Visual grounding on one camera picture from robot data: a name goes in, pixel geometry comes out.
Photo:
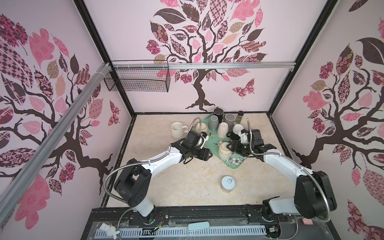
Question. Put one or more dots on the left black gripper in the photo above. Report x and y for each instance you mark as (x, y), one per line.
(204, 154)

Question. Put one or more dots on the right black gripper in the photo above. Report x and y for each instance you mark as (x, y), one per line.
(235, 146)

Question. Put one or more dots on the green floral tray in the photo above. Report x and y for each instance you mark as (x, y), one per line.
(212, 143)

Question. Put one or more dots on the orange cream scalloped mug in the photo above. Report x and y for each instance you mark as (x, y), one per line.
(199, 128)

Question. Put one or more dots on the white ribbed-bottom mug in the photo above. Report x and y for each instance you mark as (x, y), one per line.
(178, 130)

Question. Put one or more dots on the cream speckled mug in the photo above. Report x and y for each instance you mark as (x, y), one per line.
(223, 152)

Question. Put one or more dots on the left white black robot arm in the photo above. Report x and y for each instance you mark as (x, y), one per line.
(133, 183)

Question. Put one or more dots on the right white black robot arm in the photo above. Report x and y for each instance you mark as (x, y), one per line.
(314, 197)

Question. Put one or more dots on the black white mug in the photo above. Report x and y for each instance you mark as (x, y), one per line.
(235, 133)

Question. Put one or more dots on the pink mug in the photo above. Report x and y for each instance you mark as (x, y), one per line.
(222, 130)

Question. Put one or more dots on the dark grey mug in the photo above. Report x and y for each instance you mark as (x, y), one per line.
(230, 120)

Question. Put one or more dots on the spice jar black lid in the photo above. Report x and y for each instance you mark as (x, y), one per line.
(239, 117)

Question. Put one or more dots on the light blue eraser block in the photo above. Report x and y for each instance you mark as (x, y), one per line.
(198, 226)

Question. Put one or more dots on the pink sponge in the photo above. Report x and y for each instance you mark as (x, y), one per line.
(307, 222)

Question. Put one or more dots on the white power plug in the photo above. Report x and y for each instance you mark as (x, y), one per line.
(110, 230)

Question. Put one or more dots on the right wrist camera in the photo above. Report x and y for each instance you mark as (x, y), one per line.
(243, 136)

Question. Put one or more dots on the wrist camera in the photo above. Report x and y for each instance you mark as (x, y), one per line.
(204, 138)
(243, 136)

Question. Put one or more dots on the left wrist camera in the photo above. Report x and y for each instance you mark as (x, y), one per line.
(204, 138)

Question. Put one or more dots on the white slotted cable duct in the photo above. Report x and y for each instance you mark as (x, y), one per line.
(179, 232)

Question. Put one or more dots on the back aluminium rail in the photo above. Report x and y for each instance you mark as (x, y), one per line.
(203, 66)

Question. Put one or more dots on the aluminium rail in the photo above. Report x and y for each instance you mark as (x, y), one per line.
(23, 180)
(203, 66)

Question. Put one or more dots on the black wire basket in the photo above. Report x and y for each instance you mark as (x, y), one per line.
(139, 76)

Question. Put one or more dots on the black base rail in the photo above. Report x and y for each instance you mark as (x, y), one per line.
(282, 227)

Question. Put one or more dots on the left aluminium rail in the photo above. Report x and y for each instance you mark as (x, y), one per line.
(23, 180)

